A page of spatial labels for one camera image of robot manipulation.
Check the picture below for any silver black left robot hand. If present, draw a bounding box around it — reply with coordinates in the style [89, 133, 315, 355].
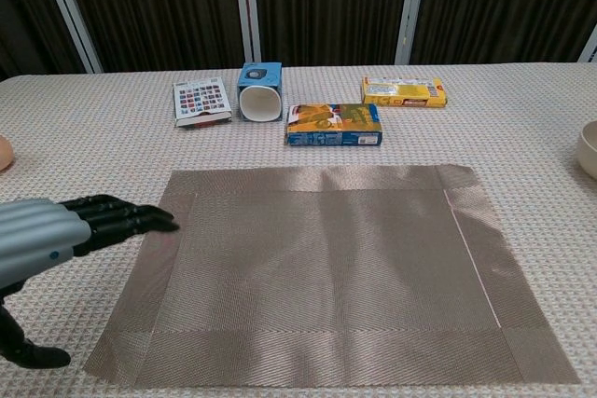
[0, 193, 181, 370]

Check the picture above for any brown woven placemat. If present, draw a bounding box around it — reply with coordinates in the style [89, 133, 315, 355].
[82, 163, 582, 389]

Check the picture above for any beige bowl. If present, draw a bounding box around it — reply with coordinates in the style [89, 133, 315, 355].
[576, 120, 597, 179]

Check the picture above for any brown egg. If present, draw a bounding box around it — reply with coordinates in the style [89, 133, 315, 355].
[0, 134, 14, 172]

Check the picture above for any beige woven tablecloth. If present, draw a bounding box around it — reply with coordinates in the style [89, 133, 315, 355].
[0, 62, 597, 398]

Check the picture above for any white box with coloured squares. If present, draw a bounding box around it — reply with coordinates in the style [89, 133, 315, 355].
[173, 76, 233, 129]

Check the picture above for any dark pleated curtain panel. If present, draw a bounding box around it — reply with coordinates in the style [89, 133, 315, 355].
[410, 0, 597, 65]
[0, 0, 88, 82]
[55, 0, 248, 74]
[251, 0, 414, 67]

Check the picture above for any white cup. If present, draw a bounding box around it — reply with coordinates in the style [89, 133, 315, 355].
[238, 84, 284, 123]

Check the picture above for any blue and orange snack box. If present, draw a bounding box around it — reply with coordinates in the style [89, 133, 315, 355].
[285, 103, 384, 147]

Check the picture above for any yellow snack box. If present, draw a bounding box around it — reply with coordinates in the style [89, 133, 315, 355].
[361, 75, 448, 109]

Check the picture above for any white screen frame post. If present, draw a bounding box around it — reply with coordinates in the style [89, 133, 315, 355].
[231, 0, 262, 66]
[394, 0, 430, 66]
[35, 0, 104, 75]
[576, 24, 597, 63]

